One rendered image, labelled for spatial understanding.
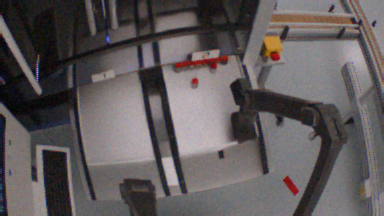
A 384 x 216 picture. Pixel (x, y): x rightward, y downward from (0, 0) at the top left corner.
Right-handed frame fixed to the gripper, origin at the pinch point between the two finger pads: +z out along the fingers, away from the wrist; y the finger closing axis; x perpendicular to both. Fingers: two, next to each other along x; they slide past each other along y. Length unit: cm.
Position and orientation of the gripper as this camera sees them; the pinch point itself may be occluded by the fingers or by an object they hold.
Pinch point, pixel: (241, 138)
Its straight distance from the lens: 149.9
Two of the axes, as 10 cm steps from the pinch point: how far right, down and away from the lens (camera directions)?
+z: -0.2, 4.8, 8.8
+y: -2.0, -8.6, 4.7
